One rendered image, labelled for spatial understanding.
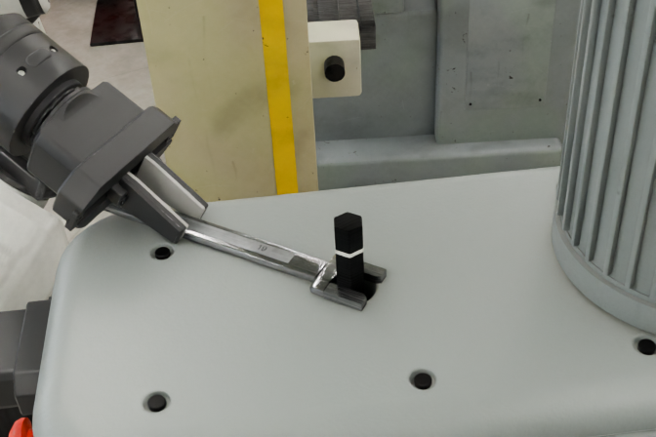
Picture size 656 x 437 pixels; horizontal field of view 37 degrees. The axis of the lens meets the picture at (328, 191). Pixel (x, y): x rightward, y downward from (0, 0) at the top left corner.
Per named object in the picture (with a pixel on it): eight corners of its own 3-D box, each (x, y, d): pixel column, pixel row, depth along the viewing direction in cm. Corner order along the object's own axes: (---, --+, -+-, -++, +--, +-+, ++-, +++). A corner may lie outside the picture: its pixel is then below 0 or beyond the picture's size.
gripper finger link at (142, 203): (179, 243, 75) (116, 192, 75) (191, 220, 72) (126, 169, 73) (166, 255, 74) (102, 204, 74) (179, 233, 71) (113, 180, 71)
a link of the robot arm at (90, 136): (160, 167, 82) (51, 80, 83) (194, 97, 75) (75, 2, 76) (61, 258, 74) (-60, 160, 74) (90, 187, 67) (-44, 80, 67)
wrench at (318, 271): (86, 216, 77) (84, 207, 76) (117, 188, 80) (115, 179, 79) (361, 311, 67) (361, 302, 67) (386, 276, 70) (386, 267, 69)
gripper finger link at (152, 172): (206, 206, 74) (143, 155, 74) (193, 227, 76) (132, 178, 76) (218, 194, 75) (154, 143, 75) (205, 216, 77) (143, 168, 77)
